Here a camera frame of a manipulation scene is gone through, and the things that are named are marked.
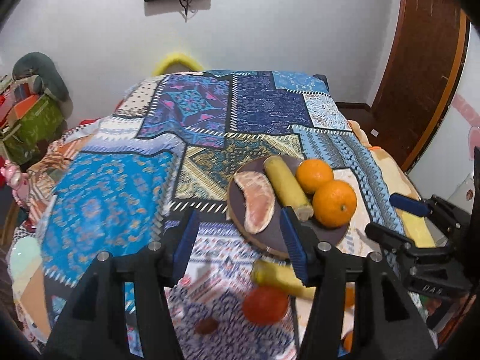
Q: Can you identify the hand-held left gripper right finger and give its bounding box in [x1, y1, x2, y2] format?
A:
[279, 206, 439, 360]

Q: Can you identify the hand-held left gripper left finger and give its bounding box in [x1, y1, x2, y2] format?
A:
[42, 209, 201, 360]

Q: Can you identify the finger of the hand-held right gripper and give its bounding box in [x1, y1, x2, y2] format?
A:
[389, 192, 472, 241]
[365, 222, 420, 265]

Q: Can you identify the dark round plate wooden rim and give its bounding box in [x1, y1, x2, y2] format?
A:
[227, 156, 351, 259]

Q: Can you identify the yellow-green banana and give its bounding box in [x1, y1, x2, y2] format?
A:
[250, 259, 317, 300]
[262, 155, 314, 222]

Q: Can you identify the red tomato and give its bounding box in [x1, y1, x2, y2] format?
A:
[242, 286, 290, 326]

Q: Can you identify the peeled pomelo segment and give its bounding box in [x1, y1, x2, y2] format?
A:
[233, 170, 276, 235]

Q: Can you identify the white cartoon pillow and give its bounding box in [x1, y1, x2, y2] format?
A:
[446, 172, 477, 214]

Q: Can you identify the small red date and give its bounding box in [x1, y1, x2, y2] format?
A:
[194, 317, 219, 335]

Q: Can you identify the patchwork printed blanket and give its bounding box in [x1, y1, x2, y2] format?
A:
[11, 69, 417, 360]

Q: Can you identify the brown wooden door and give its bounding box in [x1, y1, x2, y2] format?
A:
[369, 0, 469, 173]

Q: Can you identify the cartoon print bedsheet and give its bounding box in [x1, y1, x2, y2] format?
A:
[7, 232, 51, 346]

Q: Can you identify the pink toy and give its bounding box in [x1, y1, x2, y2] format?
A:
[0, 159, 31, 207]

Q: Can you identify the green cardboard box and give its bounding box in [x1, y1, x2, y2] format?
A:
[0, 94, 64, 166]

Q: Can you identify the grey plush toy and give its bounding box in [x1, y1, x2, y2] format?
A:
[12, 52, 70, 102]

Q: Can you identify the pink cartoon wall sticker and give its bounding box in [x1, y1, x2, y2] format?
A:
[452, 94, 480, 158]

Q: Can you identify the black monitor cable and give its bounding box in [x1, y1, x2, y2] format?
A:
[178, 0, 196, 21]

